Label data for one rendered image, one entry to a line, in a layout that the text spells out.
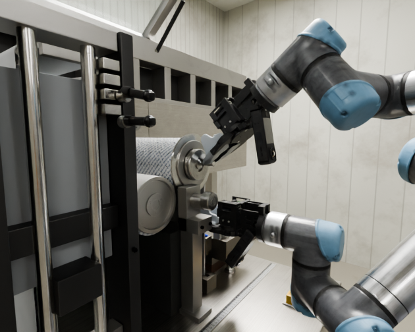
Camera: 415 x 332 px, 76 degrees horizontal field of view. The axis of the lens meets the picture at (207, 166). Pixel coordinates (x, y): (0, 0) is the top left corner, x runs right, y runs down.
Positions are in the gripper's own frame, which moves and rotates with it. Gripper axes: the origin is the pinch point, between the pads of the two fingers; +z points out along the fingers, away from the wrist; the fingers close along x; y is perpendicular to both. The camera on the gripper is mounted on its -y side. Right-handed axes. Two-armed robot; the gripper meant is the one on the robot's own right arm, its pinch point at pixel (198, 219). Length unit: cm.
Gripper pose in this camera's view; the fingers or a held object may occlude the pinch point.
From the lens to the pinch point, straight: 73.7
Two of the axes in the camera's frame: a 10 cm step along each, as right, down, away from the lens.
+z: -8.1, -0.7, 5.9
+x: -5.9, 0.9, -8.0
